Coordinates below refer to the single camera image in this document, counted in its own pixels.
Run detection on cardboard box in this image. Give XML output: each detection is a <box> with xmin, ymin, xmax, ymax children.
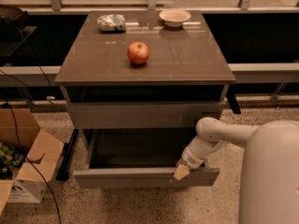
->
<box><xmin>0</xmin><ymin>108</ymin><xmax>64</xmax><ymax>214</ymax></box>

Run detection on grey drawer cabinet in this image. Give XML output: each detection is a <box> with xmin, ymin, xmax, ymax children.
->
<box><xmin>54</xmin><ymin>8</ymin><xmax>236</xmax><ymax>183</ymax></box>

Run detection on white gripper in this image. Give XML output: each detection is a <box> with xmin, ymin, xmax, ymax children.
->
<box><xmin>173</xmin><ymin>147</ymin><xmax>205</xmax><ymax>181</ymax></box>

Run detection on black device on shelf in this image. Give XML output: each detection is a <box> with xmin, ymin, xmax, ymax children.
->
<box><xmin>0</xmin><ymin>6</ymin><xmax>29</xmax><ymax>29</ymax></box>

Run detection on black table leg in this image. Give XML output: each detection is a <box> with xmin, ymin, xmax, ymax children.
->
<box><xmin>56</xmin><ymin>129</ymin><xmax>78</xmax><ymax>181</ymax></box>

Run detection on white bowl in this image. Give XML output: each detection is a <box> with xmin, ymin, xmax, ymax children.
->
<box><xmin>159</xmin><ymin>9</ymin><xmax>191</xmax><ymax>28</ymax></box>

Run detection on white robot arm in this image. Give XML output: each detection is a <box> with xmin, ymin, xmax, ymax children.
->
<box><xmin>174</xmin><ymin>118</ymin><xmax>299</xmax><ymax>224</ymax></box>

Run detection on grey drawer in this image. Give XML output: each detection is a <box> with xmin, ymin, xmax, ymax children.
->
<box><xmin>73</xmin><ymin>128</ymin><xmax>220</xmax><ymax>189</ymax></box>
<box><xmin>66</xmin><ymin>103</ymin><xmax>222</xmax><ymax>129</ymax></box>

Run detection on green packages in box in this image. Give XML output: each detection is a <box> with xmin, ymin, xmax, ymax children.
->
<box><xmin>0</xmin><ymin>142</ymin><xmax>25</xmax><ymax>179</ymax></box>

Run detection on grey top drawer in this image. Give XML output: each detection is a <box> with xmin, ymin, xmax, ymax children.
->
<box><xmin>66</xmin><ymin>103</ymin><xmax>222</xmax><ymax>129</ymax></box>

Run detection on red apple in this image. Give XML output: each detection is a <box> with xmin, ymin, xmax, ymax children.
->
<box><xmin>127</xmin><ymin>42</ymin><xmax>150</xmax><ymax>65</ymax></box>

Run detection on green white snack bag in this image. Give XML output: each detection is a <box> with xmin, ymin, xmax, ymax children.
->
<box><xmin>97</xmin><ymin>14</ymin><xmax>126</xmax><ymax>32</ymax></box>

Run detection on black cable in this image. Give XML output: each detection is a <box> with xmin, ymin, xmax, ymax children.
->
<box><xmin>0</xmin><ymin>68</ymin><xmax>64</xmax><ymax>224</ymax></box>

